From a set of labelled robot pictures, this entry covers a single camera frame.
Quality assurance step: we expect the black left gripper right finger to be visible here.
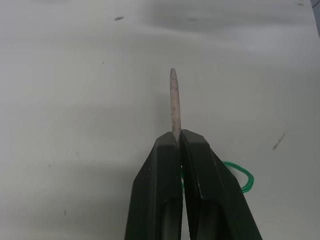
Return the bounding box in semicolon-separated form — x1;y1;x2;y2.
179;129;264;240

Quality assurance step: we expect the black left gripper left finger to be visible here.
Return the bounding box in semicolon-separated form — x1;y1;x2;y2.
124;131;184;240

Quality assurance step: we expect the green lace with wooden needle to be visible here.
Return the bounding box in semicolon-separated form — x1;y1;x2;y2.
169;67;255;194

